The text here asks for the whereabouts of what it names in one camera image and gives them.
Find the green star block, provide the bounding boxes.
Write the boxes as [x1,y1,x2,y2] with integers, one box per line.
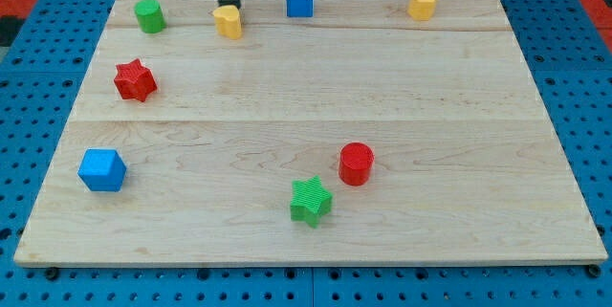
[290,175,333,229]

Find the red cylinder block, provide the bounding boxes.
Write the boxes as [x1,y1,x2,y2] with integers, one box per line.
[339,143,375,186]

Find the yellow heart block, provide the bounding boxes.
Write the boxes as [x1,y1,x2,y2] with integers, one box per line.
[212,5,243,39]

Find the wooden board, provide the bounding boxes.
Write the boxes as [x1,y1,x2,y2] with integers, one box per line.
[14,0,608,268]

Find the green cylinder block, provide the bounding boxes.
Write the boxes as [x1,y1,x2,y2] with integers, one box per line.
[134,0,166,33]

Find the red star block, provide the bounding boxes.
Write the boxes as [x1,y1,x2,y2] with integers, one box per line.
[114,58,157,102]

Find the yellow hexagon block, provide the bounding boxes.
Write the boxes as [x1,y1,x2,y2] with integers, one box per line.
[406,0,438,21]

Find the blue cube block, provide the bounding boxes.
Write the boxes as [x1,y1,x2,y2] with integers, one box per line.
[77,148,127,192]

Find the blue triangle block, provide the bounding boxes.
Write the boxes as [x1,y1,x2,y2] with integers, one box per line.
[286,0,314,17]

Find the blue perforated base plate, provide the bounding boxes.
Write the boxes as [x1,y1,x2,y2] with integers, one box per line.
[1,0,611,306]

